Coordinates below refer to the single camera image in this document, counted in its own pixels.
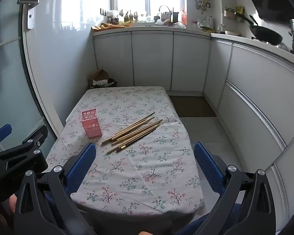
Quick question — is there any person's left hand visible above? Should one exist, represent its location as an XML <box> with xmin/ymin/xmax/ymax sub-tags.
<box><xmin>5</xmin><ymin>193</ymin><xmax>17</xmax><ymax>213</ymax></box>

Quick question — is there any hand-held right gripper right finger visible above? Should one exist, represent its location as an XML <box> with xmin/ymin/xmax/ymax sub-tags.
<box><xmin>193</xmin><ymin>141</ymin><xmax>276</xmax><ymax>235</ymax></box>

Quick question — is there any pile of wooden chopsticks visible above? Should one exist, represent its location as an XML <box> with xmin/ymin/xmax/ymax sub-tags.
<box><xmin>101</xmin><ymin>112</ymin><xmax>164</xmax><ymax>155</ymax></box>

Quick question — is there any black wok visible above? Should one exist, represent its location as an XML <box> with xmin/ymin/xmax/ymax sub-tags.
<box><xmin>235</xmin><ymin>12</ymin><xmax>283</xmax><ymax>46</ymax></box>

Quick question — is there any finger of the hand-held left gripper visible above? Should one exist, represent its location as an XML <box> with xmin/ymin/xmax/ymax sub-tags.
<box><xmin>0</xmin><ymin>124</ymin><xmax>49</xmax><ymax>162</ymax></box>
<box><xmin>0</xmin><ymin>124</ymin><xmax>13</xmax><ymax>153</ymax></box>

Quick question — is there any pink perforated chopstick holder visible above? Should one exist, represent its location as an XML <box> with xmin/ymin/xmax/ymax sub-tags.
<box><xmin>80</xmin><ymin>108</ymin><xmax>103</xmax><ymax>138</ymax></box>

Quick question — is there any floral tablecloth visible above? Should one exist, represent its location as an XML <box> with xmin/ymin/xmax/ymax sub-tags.
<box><xmin>46</xmin><ymin>86</ymin><xmax>207</xmax><ymax>222</ymax></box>

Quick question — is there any frosted glass door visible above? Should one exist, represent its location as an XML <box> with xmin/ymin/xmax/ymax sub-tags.
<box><xmin>0</xmin><ymin>0</ymin><xmax>58</xmax><ymax>152</ymax></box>

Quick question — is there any silver door handle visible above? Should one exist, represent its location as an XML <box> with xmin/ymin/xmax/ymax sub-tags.
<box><xmin>18</xmin><ymin>0</ymin><xmax>40</xmax><ymax>30</ymax></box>

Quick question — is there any brown paper bag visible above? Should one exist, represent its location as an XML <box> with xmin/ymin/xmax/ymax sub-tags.
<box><xmin>87</xmin><ymin>69</ymin><xmax>118</xmax><ymax>89</ymax></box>

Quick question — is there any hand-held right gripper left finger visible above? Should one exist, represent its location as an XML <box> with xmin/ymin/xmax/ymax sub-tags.
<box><xmin>13</xmin><ymin>142</ymin><xmax>97</xmax><ymax>235</ymax></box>

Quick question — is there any row of condiment bottles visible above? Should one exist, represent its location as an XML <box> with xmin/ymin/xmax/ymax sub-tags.
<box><xmin>118</xmin><ymin>9</ymin><xmax>139</xmax><ymax>23</ymax></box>

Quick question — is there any black range hood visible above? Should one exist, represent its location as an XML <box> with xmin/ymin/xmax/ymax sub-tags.
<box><xmin>240</xmin><ymin>0</ymin><xmax>294</xmax><ymax>21</ymax></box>

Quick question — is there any brown floor mat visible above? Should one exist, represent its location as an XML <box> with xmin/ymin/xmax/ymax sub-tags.
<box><xmin>168</xmin><ymin>95</ymin><xmax>217</xmax><ymax>118</ymax></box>

